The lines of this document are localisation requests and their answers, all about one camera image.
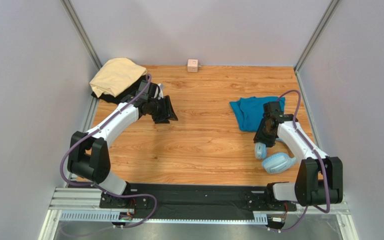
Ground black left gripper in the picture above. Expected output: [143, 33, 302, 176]
[148, 95, 179, 125]

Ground beige t shirt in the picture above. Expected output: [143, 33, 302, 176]
[89, 57, 148, 98]

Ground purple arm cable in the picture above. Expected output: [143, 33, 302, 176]
[266, 89, 331, 233]
[60, 73, 158, 230]

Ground aluminium corner post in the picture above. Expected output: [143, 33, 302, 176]
[294, 0, 342, 74]
[60, 0, 103, 70]

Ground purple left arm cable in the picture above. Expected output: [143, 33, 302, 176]
[60, 73, 158, 230]

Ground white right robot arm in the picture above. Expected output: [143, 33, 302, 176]
[254, 112, 343, 207]

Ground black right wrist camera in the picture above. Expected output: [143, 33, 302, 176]
[263, 101, 284, 116]

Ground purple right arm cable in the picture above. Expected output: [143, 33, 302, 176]
[266, 89, 331, 233]

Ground right aluminium corner post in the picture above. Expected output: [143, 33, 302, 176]
[294, 0, 342, 74]

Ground black t shirt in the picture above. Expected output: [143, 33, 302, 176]
[91, 85, 139, 105]

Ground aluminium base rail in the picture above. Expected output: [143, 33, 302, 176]
[39, 183, 358, 240]

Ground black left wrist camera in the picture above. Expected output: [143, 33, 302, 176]
[137, 78, 164, 100]

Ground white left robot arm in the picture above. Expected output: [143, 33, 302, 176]
[66, 95, 178, 197]

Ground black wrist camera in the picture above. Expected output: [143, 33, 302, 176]
[137, 78, 164, 100]
[263, 101, 284, 116]

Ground blue t shirt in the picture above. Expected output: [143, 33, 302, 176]
[229, 96, 278, 133]

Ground left aluminium corner post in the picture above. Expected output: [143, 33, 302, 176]
[60, 0, 103, 70]

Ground black base mat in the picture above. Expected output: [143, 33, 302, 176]
[67, 182, 332, 221]

